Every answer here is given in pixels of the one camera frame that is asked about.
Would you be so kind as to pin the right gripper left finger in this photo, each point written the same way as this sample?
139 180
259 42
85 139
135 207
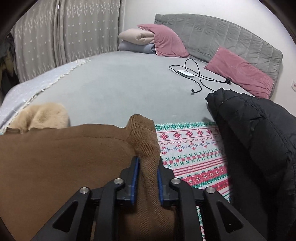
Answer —
90 214

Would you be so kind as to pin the dark clothes hanging on wall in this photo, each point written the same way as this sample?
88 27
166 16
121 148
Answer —
8 77

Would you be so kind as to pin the grey dotted curtain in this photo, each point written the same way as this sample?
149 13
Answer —
54 33

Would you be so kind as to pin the grey quilted headboard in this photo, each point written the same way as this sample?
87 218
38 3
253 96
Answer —
202 36

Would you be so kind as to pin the patterned handmade knit blanket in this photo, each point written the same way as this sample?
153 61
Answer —
195 153

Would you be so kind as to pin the pink pillow near headboard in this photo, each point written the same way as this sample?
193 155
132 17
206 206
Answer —
229 65

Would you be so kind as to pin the blue-grey folded duvet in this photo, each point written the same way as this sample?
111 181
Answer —
127 46

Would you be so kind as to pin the black puffer jacket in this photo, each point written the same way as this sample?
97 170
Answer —
259 143

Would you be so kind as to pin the pink pillow far corner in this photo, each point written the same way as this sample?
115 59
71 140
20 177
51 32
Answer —
166 42

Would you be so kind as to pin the beige folded duvet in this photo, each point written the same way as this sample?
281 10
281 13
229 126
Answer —
137 36

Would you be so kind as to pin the brown coat with fur collar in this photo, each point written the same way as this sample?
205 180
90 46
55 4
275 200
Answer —
42 169

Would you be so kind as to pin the white power bank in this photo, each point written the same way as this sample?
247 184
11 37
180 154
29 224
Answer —
185 73

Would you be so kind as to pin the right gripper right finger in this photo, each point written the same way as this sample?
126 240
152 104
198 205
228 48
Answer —
202 214

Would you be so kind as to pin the grey bed sheet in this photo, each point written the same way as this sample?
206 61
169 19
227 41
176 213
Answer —
112 87

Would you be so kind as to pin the wall socket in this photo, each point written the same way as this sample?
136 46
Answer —
294 85

